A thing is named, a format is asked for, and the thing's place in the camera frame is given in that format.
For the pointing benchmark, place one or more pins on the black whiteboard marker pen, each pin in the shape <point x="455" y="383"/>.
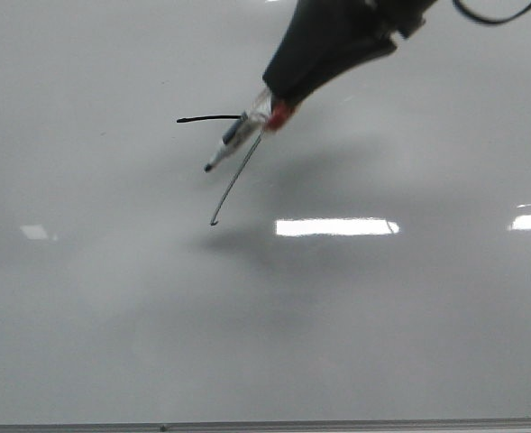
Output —
<point x="267" y="114"/>

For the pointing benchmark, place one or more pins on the white whiteboard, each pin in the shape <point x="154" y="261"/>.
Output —
<point x="373" y="261"/>

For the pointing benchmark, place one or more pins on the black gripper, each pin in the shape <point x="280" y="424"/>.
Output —
<point x="324" y="39"/>

